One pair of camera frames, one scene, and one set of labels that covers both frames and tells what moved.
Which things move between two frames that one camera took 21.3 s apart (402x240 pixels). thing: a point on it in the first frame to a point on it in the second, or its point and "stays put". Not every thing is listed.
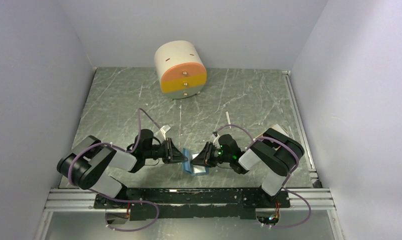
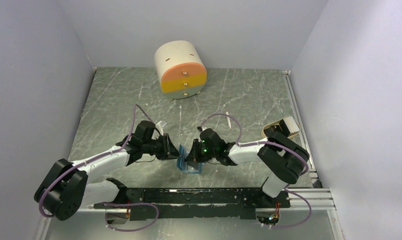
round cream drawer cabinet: x=180 y=69 stays put
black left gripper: x=172 y=153 to x=169 y=151
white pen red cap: x=228 y=118 stays put
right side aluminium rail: x=300 y=126 stays put
